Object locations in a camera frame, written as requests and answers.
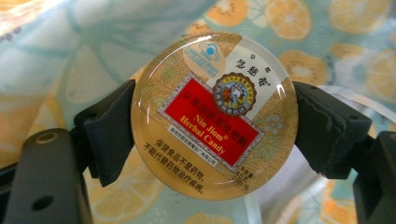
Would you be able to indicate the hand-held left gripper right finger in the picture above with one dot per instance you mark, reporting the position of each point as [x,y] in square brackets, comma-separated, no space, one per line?
[330,133]

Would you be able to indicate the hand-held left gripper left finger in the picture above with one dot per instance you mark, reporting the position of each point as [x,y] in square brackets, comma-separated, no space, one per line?
[106,137]

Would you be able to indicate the round gold candy tin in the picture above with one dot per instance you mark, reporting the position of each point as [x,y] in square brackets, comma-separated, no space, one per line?
[214,124]

